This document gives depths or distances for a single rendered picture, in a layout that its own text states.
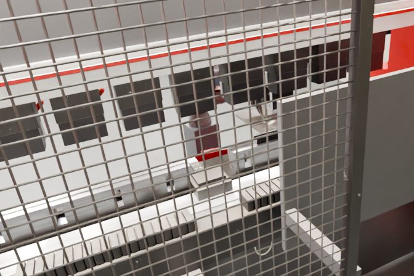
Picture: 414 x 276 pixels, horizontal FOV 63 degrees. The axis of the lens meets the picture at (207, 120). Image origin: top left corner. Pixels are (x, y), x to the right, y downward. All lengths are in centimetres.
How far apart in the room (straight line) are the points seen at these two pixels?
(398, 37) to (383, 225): 101
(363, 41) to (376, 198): 68
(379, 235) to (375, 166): 112
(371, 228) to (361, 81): 158
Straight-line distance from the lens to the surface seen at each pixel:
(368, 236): 210
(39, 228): 136
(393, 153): 111
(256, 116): 164
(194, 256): 100
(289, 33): 136
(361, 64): 55
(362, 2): 54
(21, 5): 94
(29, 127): 118
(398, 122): 108
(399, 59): 212
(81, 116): 117
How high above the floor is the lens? 161
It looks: 22 degrees down
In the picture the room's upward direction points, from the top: 7 degrees counter-clockwise
